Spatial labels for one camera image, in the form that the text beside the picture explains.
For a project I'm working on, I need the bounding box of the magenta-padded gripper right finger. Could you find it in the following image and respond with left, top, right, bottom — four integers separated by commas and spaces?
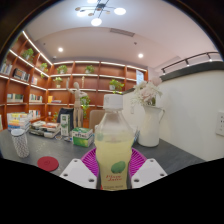
129, 147, 168, 190

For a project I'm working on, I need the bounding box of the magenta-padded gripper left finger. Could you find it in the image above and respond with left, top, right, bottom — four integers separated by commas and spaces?
59, 147, 100, 190

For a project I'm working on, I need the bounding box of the yellow juice bottle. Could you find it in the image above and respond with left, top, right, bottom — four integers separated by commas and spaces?
94, 93, 134, 192

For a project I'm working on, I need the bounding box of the flat round red coaster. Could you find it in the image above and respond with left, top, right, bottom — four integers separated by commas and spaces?
36, 156, 60, 173

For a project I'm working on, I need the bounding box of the green and white box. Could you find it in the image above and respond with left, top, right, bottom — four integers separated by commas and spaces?
71, 127, 95, 148

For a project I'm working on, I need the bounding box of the white jug vase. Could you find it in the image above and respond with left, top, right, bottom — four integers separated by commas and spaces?
137, 105, 166, 148

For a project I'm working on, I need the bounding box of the white and green carton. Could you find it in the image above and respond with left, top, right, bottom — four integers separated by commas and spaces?
60, 113, 72, 138

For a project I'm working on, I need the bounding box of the dark book stack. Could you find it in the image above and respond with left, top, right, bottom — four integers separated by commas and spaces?
29, 120, 62, 139

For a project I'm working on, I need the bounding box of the white cup with triangle pattern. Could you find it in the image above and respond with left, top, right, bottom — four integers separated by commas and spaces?
10, 128, 30, 159

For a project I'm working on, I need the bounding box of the wooden artist mannequin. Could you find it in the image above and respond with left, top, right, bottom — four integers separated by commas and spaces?
65, 77, 88, 129

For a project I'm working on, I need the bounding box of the ceiling air vent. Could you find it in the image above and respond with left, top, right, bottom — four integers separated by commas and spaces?
109, 27, 136, 38

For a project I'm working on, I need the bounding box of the multi-bulb ceiling lamp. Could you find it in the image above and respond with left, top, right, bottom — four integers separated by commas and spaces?
74, 0, 128, 28

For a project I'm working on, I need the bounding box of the white wall socket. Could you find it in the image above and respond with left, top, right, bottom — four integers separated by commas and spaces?
214, 110, 224, 137

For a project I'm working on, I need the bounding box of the wooden wall shelf unit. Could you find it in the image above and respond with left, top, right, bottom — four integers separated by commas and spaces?
0, 30, 148, 129

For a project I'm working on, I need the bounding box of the black track light rail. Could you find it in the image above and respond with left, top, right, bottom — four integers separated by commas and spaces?
160, 51, 223, 74

